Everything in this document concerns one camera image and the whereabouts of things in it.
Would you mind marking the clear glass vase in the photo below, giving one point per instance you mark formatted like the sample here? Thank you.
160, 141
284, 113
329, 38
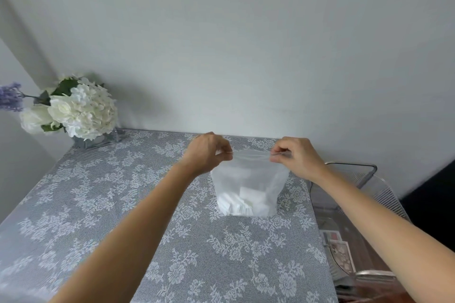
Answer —
99, 141

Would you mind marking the person's left forearm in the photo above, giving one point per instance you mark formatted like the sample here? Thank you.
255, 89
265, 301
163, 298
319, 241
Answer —
124, 239

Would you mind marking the white flower bouquet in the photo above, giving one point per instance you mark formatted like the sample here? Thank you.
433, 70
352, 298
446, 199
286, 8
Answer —
85, 111

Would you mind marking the grey floral lace tablecloth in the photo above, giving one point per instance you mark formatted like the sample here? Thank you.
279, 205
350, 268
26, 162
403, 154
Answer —
71, 214

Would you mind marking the black cabinet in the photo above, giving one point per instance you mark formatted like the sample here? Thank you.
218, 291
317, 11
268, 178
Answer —
433, 207

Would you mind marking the pink patterned cards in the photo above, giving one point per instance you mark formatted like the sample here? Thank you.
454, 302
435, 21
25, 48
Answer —
339, 253

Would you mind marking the clear plastic storage bin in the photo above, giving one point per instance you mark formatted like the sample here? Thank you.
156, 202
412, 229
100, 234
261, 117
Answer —
384, 192

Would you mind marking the purple lavender sprig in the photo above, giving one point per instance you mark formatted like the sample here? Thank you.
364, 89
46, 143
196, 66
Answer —
10, 97

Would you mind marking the person's right forearm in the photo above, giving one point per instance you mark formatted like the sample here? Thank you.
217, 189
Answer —
384, 239

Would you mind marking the clear plastic bag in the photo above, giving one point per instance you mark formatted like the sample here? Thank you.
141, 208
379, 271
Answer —
249, 182

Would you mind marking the person's right hand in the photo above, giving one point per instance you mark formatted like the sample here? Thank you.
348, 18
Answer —
302, 159

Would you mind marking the person's left hand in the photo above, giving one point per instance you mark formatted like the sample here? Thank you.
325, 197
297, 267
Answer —
206, 153

